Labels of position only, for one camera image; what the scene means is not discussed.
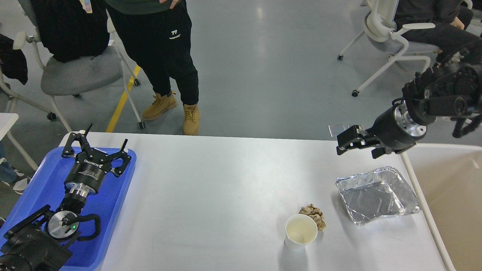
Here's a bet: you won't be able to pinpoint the crumpled brown paper ball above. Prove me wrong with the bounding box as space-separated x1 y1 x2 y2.
298 204 326 231

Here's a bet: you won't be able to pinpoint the right floor plate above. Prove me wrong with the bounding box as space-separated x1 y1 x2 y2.
347 125 366 133

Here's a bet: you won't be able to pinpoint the blue plastic tray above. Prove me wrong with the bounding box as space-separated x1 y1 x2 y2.
1 147 137 271

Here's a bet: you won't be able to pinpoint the standing person black trousers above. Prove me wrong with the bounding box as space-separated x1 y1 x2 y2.
105 0 200 136

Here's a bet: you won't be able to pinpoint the left floor plate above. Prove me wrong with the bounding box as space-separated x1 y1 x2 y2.
328 125 348 138

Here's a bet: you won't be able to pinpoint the white side table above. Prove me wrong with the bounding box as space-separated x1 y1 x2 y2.
0 113 38 171

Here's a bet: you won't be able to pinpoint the black jacket on chair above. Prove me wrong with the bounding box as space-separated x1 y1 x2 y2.
31 0 110 63

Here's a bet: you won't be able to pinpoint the seated person dark clothes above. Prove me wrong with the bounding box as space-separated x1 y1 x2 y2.
394 0 481 64

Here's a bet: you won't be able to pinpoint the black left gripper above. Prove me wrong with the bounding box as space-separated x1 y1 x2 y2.
61 123 132 197

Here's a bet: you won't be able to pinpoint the white paper cup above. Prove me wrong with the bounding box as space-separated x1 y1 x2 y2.
284 214 318 251

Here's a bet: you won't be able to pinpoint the black garment far left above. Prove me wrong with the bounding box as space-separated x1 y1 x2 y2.
0 34 29 85

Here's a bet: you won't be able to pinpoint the aluminium foil tray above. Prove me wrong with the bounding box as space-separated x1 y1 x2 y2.
335 166 420 226

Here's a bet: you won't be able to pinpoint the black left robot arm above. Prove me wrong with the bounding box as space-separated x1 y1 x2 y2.
1 128 136 271

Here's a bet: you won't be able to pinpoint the white office chair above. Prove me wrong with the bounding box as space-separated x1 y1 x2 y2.
337 0 439 97

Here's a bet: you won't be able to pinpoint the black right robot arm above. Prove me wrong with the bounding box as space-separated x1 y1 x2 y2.
336 49 481 158

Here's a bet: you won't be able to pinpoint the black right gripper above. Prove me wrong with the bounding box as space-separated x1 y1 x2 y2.
336 104 427 159

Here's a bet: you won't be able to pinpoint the grey office chair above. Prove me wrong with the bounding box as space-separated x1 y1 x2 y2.
14 0 146 132

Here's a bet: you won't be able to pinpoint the floor plate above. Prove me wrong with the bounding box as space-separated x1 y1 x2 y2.
328 125 348 138
347 125 366 133

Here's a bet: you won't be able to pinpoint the beige plastic bin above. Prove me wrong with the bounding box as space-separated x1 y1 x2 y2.
406 144 482 271

